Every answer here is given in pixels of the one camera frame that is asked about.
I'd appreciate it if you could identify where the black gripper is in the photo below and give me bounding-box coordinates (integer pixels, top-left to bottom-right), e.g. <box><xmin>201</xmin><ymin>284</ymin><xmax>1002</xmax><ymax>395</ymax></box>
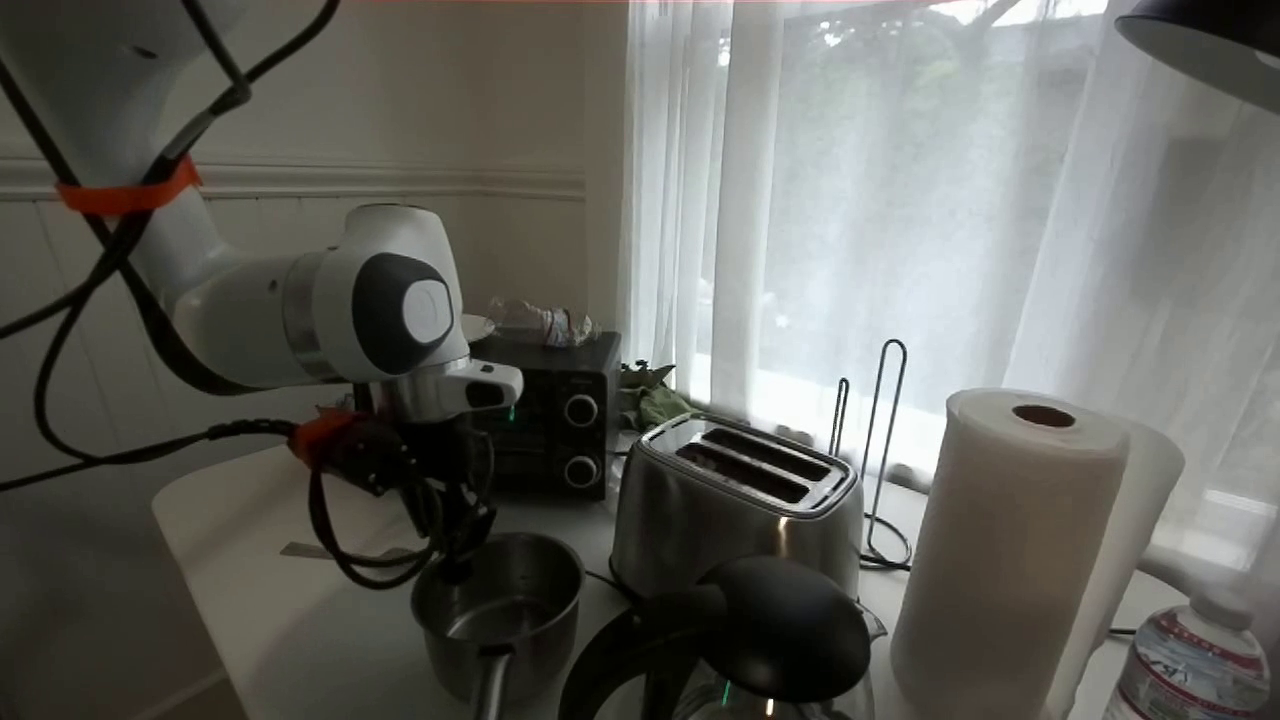
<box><xmin>332</xmin><ymin>407</ymin><xmax>505</xmax><ymax>574</ymax></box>

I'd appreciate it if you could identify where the silver pot with handle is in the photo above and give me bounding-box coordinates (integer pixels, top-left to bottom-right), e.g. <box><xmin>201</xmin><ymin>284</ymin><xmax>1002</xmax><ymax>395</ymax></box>
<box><xmin>409</xmin><ymin>528</ymin><xmax>588</xmax><ymax>720</ymax></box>

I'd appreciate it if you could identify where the black toaster oven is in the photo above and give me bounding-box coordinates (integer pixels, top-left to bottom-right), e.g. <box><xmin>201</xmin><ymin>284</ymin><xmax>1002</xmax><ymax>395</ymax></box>
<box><xmin>462</xmin><ymin>329</ymin><xmax>629</xmax><ymax>508</ymax></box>

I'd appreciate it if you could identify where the crumpled white plastic item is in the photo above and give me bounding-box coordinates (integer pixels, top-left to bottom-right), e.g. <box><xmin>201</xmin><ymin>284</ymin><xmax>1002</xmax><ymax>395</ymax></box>
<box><xmin>485</xmin><ymin>298</ymin><xmax>602</xmax><ymax>352</ymax></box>

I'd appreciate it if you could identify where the green leafy plant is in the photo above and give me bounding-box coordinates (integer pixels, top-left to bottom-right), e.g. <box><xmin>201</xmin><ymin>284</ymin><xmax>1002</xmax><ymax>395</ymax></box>
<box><xmin>612</xmin><ymin>357</ymin><xmax>707</xmax><ymax>437</ymax></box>

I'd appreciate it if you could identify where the silver two-slot toaster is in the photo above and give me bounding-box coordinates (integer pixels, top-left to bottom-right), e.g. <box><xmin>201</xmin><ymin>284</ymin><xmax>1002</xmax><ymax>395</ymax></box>
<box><xmin>609</xmin><ymin>407</ymin><xmax>870</xmax><ymax>609</ymax></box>

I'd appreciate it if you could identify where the black glass coffee carafe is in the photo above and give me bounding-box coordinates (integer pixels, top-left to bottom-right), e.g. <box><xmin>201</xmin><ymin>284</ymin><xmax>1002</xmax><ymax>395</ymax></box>
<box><xmin>556</xmin><ymin>552</ymin><xmax>888</xmax><ymax>720</ymax></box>

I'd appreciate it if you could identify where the orange tape strip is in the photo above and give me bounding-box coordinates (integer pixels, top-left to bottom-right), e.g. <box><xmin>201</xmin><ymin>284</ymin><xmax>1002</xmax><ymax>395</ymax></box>
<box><xmin>56</xmin><ymin>157</ymin><xmax>208</xmax><ymax>219</ymax></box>

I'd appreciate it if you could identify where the white paper towel roll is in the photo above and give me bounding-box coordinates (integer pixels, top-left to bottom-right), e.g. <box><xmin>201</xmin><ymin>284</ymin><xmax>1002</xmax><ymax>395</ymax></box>
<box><xmin>888</xmin><ymin>383</ymin><xmax>1190</xmax><ymax>720</ymax></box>

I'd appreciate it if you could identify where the white sheer curtain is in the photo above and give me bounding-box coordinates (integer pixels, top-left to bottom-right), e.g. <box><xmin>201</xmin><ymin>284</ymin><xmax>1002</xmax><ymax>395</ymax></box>
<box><xmin>623</xmin><ymin>0</ymin><xmax>1280</xmax><ymax>577</ymax></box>

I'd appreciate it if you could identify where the clear plastic water bottle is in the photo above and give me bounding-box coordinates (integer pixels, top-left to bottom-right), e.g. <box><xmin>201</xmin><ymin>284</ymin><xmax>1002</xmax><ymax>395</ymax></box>
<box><xmin>1109</xmin><ymin>587</ymin><xmax>1278</xmax><ymax>720</ymax></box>

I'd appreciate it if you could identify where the short black looped cable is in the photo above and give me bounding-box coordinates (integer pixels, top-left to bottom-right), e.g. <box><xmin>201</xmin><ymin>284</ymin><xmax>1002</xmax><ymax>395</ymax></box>
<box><xmin>305</xmin><ymin>459</ymin><xmax>463</xmax><ymax>597</ymax></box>

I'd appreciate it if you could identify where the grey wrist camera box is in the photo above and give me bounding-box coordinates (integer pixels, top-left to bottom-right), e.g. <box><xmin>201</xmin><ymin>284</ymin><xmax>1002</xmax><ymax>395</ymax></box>
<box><xmin>439</xmin><ymin>357</ymin><xmax>527</xmax><ymax>412</ymax></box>

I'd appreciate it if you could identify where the thin black toaster cord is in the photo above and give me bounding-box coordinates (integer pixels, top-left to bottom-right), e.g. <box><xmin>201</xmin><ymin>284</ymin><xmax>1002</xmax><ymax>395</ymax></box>
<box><xmin>577</xmin><ymin>566</ymin><xmax>633</xmax><ymax>600</ymax></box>

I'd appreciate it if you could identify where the orange cable connector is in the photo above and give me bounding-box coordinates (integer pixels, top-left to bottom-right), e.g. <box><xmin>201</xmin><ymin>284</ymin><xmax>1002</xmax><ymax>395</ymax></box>
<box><xmin>286</xmin><ymin>403</ymin><xmax>361</xmax><ymax>470</ymax></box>

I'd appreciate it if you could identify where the wire paper towel holder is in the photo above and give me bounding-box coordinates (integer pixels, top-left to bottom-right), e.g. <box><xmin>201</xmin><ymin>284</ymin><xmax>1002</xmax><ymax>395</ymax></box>
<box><xmin>826</xmin><ymin>337</ymin><xmax>919</xmax><ymax>577</ymax></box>

